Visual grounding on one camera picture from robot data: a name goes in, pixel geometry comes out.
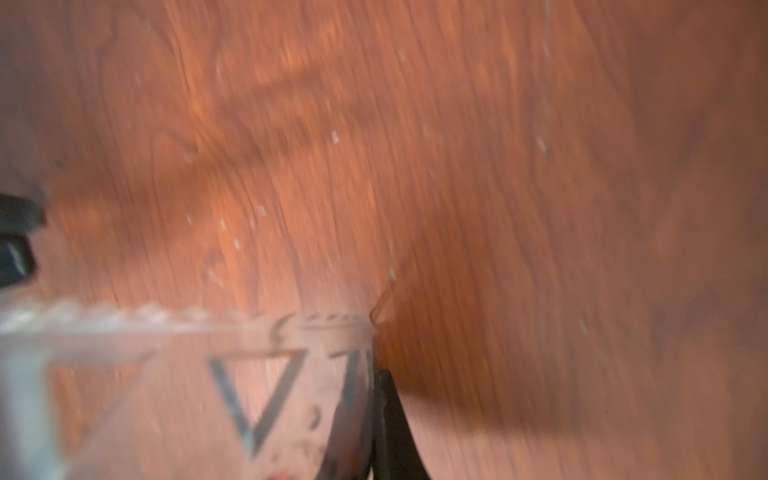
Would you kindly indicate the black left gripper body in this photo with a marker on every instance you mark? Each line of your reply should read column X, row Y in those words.
column 20, row 217

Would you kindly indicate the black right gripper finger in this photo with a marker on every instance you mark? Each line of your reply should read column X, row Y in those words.
column 394, row 451

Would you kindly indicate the clear stencil ruler with holes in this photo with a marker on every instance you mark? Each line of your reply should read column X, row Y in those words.
column 99, row 392

